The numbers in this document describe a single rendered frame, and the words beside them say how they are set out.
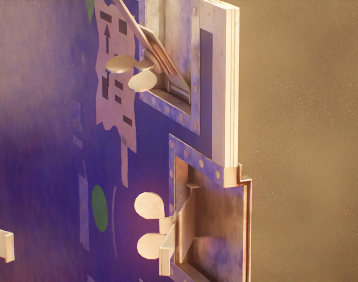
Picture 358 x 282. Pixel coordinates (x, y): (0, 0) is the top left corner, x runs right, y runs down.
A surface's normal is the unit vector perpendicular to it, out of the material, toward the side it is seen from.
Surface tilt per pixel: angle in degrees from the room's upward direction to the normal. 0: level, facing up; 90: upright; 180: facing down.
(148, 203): 102
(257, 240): 90
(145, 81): 24
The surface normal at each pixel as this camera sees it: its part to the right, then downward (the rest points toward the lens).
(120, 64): -0.22, -0.79
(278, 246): 0.40, 0.25
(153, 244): -0.02, 0.47
